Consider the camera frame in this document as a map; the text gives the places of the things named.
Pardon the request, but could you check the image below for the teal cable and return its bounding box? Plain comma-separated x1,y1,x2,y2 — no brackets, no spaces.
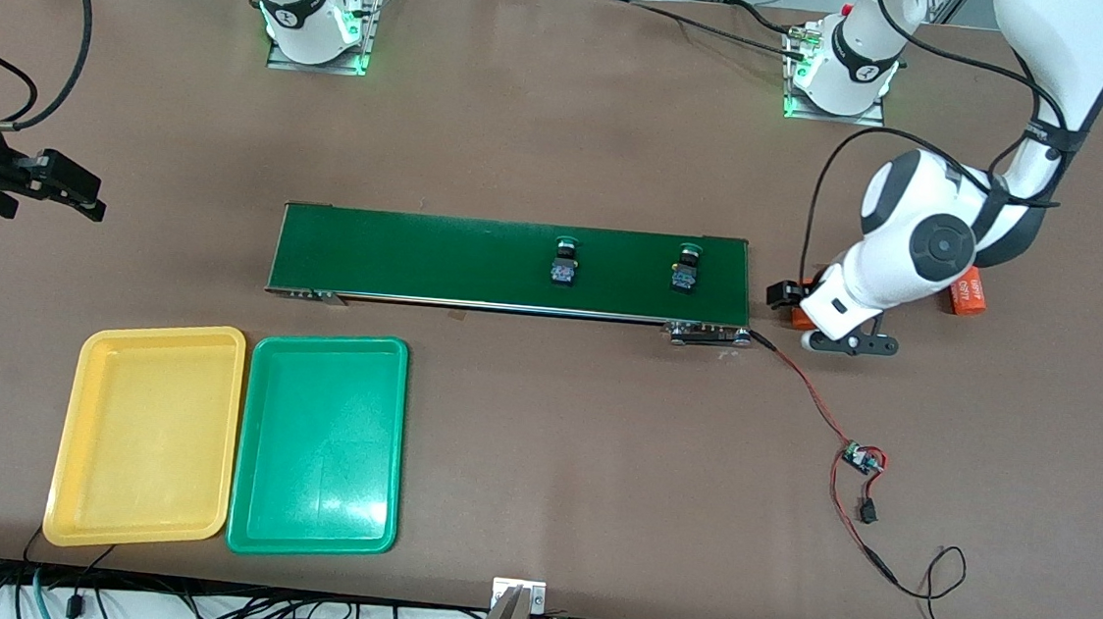
28,567,60,619

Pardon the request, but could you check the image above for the silver mounting bracket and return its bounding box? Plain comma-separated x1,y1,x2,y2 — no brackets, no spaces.
491,577,548,615

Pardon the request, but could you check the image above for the small green circuit board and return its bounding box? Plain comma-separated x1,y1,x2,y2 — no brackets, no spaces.
841,438,891,475

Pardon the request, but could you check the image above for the black looped cable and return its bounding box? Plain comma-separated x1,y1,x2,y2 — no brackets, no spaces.
891,542,998,619

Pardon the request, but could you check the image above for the black cable on table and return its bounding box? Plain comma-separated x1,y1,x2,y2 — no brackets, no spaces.
621,0,813,60

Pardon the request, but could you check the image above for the green push button switch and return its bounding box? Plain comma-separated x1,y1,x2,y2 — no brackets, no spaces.
669,241,706,294
550,235,584,289

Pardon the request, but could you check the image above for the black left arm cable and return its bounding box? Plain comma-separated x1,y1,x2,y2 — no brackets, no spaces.
797,0,1078,316

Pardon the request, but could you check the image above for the green conveyor belt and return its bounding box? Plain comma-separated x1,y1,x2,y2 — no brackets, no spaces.
263,199,761,352

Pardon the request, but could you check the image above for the yellow plastic tray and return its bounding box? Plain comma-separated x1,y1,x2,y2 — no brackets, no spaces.
41,313,248,561

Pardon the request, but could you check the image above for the red and black wire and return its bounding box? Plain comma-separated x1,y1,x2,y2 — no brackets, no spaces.
731,330,919,586

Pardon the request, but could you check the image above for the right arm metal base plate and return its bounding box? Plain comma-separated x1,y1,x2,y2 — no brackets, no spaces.
265,0,386,78

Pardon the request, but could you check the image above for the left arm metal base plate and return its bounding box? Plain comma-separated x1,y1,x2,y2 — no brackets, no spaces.
781,24,894,129

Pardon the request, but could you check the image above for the green plastic tray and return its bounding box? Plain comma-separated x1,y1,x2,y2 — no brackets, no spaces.
224,325,412,567

